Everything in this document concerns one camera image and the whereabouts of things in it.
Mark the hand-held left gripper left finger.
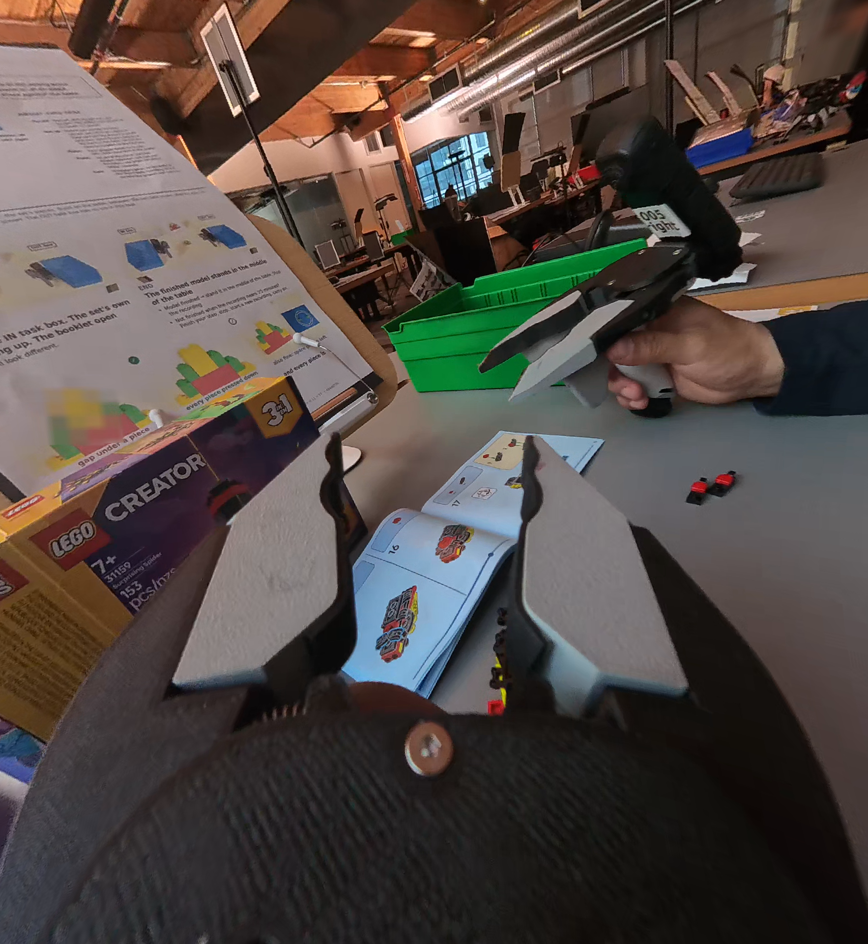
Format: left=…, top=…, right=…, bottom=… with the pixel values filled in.
left=171, top=434, right=359, bottom=690

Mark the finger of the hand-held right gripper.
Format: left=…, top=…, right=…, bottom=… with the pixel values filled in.
left=477, top=290, right=591, bottom=373
left=509, top=298, right=630, bottom=410

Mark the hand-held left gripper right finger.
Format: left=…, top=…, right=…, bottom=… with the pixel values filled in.
left=506, top=434, right=691, bottom=722

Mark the black yellow red lego model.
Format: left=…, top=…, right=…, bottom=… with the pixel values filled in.
left=488, top=606, right=516, bottom=718

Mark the person's right forearm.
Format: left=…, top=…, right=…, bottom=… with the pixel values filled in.
left=753, top=286, right=868, bottom=419

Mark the purple yellow lego box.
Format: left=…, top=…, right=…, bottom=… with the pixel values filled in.
left=0, top=375, right=370, bottom=742

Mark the lego instruction booklet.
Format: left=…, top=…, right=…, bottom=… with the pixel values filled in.
left=344, top=430, right=606, bottom=699

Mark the person's right hand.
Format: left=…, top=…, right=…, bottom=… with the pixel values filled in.
left=606, top=295, right=786, bottom=411

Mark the blue storage box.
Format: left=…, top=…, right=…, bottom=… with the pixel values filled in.
left=686, top=127, right=754, bottom=169

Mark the green plastic bin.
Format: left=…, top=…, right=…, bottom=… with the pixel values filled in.
left=381, top=237, right=652, bottom=394

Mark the black keyboard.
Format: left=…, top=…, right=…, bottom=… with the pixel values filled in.
left=727, top=151, right=827, bottom=202

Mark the grey background table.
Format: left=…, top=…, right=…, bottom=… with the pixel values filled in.
left=688, top=137, right=868, bottom=314

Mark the large window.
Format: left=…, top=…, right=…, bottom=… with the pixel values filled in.
left=410, top=133, right=495, bottom=213

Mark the wooden document stand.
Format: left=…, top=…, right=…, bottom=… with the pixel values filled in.
left=242, top=212, right=401, bottom=474

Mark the printed instruction sheet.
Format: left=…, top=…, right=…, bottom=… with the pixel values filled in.
left=0, top=43, right=376, bottom=504

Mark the light panel on stand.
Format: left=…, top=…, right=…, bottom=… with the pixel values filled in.
left=198, top=2, right=306, bottom=248

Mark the metal ventilation duct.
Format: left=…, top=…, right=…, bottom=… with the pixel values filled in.
left=397, top=0, right=671, bottom=122

